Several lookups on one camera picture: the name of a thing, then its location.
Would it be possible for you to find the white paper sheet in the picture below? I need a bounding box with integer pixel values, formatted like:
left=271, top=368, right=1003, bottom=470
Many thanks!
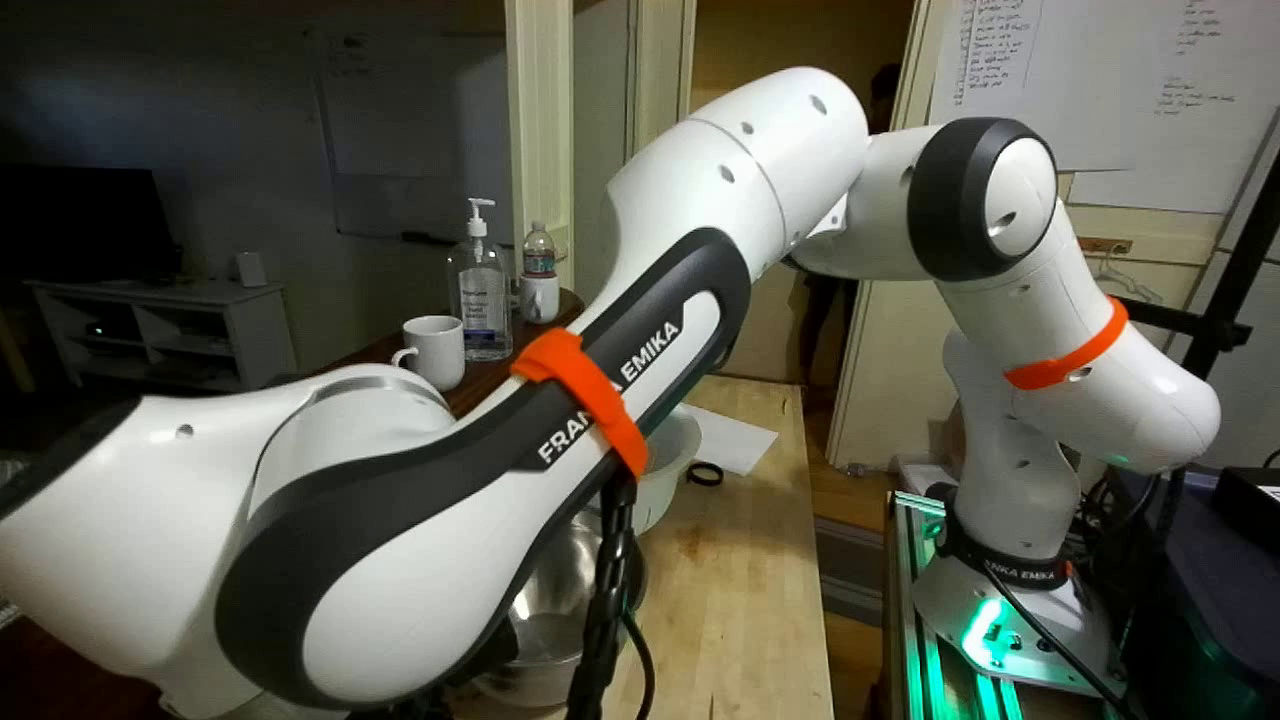
left=693, top=407, right=784, bottom=478

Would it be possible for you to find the small clear water bottle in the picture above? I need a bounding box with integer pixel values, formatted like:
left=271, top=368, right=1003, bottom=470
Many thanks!
left=515, top=221, right=570, bottom=326

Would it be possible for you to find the clear hand sanitizer pump bottle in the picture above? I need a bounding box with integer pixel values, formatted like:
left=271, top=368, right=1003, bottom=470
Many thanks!
left=449, top=197, right=515, bottom=365

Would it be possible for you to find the white ceramic mug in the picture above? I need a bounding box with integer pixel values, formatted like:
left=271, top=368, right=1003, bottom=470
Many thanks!
left=388, top=310, right=473, bottom=391

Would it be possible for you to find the stainless steel mixing bowl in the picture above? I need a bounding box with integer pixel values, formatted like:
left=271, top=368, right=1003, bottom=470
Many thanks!
left=451, top=510, right=654, bottom=717

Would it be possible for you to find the white low shelf unit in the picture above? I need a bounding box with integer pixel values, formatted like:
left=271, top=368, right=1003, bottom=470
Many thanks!
left=26, top=277, right=300, bottom=404

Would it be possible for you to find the large whiteboard with writing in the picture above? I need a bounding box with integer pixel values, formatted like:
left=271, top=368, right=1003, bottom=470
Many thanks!
left=923, top=0, right=1280, bottom=217

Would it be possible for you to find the dark flat screen monitor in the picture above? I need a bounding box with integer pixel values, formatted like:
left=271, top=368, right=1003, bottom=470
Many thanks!
left=0, top=164, right=179, bottom=290

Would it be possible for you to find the black tripod pole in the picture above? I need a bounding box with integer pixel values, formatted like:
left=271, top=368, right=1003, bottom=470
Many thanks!
left=1133, top=142, right=1280, bottom=391

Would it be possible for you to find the orange velcro strap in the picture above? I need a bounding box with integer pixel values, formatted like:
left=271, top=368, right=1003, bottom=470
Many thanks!
left=509, top=326, right=655, bottom=478
left=1002, top=295, right=1137, bottom=396

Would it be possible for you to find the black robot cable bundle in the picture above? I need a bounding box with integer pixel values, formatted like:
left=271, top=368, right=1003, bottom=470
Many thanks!
left=565, top=463, right=659, bottom=720

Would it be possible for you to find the blank wall whiteboard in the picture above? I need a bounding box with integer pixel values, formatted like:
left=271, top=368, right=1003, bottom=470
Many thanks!
left=314, top=33, right=515, bottom=242

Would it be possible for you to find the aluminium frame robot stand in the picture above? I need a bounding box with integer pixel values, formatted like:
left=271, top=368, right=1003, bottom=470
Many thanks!
left=881, top=484, right=1137, bottom=720

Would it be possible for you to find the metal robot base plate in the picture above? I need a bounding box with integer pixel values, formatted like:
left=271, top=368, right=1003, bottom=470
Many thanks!
left=911, top=548, right=1115, bottom=703

